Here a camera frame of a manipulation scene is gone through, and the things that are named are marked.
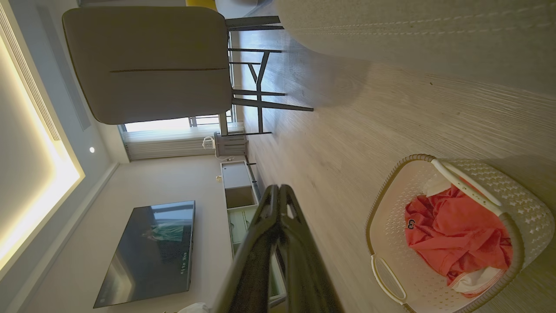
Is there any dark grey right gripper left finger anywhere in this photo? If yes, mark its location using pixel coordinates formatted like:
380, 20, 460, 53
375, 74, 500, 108
212, 185, 279, 313

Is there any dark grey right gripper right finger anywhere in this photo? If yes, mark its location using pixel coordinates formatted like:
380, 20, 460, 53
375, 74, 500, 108
278, 185, 344, 313

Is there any white perforated plastic laundry basket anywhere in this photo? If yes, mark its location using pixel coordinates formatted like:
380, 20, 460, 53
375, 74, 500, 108
366, 154, 556, 313

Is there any white and grey tv cabinet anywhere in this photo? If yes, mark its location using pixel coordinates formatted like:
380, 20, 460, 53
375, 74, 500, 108
220, 161, 287, 307

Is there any black flat screen television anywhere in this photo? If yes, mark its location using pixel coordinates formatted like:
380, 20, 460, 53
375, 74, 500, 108
93, 200, 196, 309

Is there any small grey box appliance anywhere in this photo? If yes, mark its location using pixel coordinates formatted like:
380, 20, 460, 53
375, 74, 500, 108
214, 132, 249, 158

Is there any grey window curtain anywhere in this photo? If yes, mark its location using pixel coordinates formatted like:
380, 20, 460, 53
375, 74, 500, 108
122, 123, 245, 161

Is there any red jersey garment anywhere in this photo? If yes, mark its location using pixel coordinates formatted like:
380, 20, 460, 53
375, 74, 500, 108
405, 185, 513, 285

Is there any window with dark railing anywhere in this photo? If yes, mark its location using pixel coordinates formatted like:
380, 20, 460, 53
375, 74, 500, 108
124, 111, 237, 132

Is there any grey upholstered dining chair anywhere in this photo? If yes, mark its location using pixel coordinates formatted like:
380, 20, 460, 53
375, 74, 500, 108
62, 6, 314, 125

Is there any small yellow sofa cushion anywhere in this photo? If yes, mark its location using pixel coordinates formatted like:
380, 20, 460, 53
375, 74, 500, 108
186, 0, 218, 11

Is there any grey fabric sofa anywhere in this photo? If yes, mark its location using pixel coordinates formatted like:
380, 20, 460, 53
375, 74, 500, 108
275, 0, 556, 95

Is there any black metal table frame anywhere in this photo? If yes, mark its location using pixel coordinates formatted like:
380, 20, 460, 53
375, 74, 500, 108
228, 48, 286, 136

